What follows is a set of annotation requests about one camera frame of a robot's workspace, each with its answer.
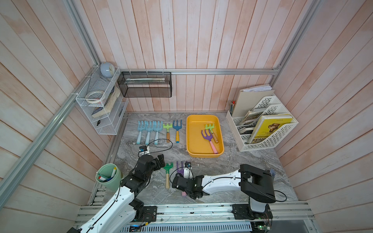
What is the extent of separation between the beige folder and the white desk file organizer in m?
0.01

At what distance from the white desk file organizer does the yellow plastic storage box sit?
121 mm

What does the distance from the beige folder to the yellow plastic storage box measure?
0.18 meters

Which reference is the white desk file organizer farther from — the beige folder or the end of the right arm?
the end of the right arm

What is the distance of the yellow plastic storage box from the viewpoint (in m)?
0.97

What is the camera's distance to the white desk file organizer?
83 cm

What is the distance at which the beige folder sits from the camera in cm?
94
